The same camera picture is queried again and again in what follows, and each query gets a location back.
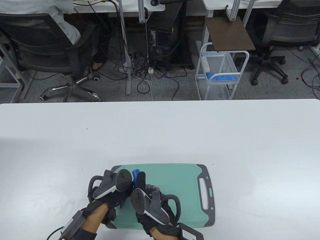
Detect person's right hand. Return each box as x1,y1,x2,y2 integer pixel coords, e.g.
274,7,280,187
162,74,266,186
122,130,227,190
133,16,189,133
131,171,180,237

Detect person's left hand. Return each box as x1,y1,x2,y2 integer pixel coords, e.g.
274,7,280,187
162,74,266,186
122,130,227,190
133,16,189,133
82,170,133,228

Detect person's left forearm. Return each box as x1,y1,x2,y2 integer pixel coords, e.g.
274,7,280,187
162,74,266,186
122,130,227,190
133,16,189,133
74,203,109,240

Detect person's right forearm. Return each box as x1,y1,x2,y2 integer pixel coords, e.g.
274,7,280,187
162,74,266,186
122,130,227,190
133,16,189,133
147,222,180,240

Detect green cutting board grey rim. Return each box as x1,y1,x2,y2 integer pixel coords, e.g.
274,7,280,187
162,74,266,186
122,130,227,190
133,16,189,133
110,163,216,229

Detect blue cloth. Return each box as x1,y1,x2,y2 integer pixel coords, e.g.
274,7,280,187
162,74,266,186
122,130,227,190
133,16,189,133
205,72,237,82

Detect black computer tower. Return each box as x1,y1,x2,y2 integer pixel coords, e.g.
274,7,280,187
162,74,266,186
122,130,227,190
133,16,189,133
147,2,194,70

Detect tall aluminium profile upright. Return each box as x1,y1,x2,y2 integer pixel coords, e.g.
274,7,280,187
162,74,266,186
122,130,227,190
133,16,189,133
117,0,132,95

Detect black mesh chair chrome base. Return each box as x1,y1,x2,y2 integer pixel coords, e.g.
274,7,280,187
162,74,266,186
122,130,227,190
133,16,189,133
0,12,103,102

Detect brown wooden board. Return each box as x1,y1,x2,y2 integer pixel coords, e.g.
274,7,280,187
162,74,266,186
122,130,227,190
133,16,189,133
205,16,256,53

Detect white desk with mouse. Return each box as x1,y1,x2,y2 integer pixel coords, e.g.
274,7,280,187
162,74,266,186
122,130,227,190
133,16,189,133
74,0,166,18

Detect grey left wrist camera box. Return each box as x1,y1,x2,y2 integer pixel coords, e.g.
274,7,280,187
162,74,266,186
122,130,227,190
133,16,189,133
61,210,87,239

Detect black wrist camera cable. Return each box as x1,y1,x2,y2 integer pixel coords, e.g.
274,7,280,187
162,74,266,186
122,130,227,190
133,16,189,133
46,226,66,240

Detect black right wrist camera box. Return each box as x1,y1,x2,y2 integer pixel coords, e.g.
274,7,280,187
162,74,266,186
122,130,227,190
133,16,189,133
177,223,204,240

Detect tangle of black cables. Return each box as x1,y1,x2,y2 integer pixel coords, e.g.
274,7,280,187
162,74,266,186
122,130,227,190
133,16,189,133
110,42,188,100

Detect white wire cart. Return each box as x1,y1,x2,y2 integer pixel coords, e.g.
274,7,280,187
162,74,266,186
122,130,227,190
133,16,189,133
195,42,250,100

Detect white metal frame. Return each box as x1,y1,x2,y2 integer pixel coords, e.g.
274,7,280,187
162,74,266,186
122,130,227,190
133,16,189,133
0,42,33,103

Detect aluminium profile post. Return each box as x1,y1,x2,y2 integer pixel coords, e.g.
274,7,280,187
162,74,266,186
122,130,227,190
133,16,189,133
226,0,242,21
138,0,149,24
241,0,255,28

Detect black floor cable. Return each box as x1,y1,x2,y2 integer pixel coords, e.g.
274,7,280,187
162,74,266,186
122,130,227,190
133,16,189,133
301,59,320,100

